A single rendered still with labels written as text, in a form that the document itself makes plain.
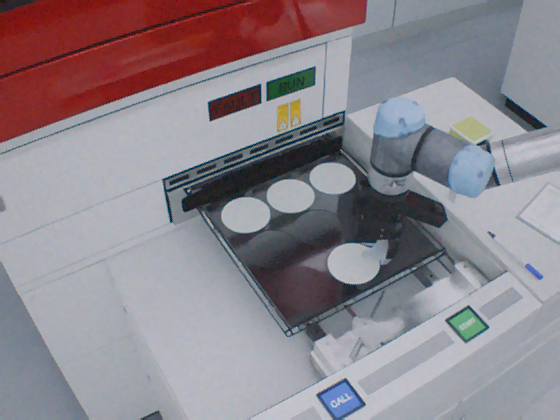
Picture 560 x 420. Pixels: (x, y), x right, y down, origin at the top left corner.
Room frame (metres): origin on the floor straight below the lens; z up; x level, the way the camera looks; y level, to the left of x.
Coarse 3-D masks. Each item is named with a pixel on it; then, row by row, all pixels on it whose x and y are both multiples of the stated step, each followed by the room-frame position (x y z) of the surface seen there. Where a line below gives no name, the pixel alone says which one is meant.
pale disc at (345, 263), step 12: (336, 252) 0.76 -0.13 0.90; (348, 252) 0.76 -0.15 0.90; (360, 252) 0.76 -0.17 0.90; (336, 264) 0.73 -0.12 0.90; (348, 264) 0.73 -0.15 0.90; (360, 264) 0.73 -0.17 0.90; (372, 264) 0.73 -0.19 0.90; (336, 276) 0.70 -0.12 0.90; (348, 276) 0.70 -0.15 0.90; (360, 276) 0.70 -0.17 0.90; (372, 276) 0.70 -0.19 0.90
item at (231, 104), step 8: (256, 88) 1.00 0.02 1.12; (232, 96) 0.97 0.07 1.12; (240, 96) 0.98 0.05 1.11; (248, 96) 0.99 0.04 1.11; (256, 96) 1.00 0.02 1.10; (216, 104) 0.96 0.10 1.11; (224, 104) 0.97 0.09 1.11; (232, 104) 0.97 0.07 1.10; (240, 104) 0.98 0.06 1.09; (248, 104) 0.99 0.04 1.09; (216, 112) 0.96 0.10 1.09; (224, 112) 0.97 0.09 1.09
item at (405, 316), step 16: (432, 288) 0.68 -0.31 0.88; (448, 288) 0.68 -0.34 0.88; (464, 288) 0.68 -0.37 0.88; (400, 304) 0.64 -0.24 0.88; (416, 304) 0.64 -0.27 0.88; (432, 304) 0.64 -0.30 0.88; (448, 304) 0.64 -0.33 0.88; (384, 320) 0.61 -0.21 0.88; (400, 320) 0.61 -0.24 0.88; (416, 320) 0.61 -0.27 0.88; (352, 336) 0.58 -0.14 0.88; (368, 352) 0.54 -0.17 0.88; (320, 368) 0.52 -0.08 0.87
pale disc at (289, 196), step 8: (280, 184) 0.95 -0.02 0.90; (288, 184) 0.95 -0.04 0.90; (296, 184) 0.95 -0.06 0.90; (304, 184) 0.95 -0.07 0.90; (272, 192) 0.93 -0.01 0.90; (280, 192) 0.93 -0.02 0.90; (288, 192) 0.93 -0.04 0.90; (296, 192) 0.93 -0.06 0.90; (304, 192) 0.93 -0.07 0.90; (312, 192) 0.93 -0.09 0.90; (272, 200) 0.91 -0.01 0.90; (280, 200) 0.91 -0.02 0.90; (288, 200) 0.90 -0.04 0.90; (296, 200) 0.90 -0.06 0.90; (304, 200) 0.90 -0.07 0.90; (312, 200) 0.90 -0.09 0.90; (280, 208) 0.88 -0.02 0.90; (288, 208) 0.88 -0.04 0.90; (296, 208) 0.88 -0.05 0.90; (304, 208) 0.88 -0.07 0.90
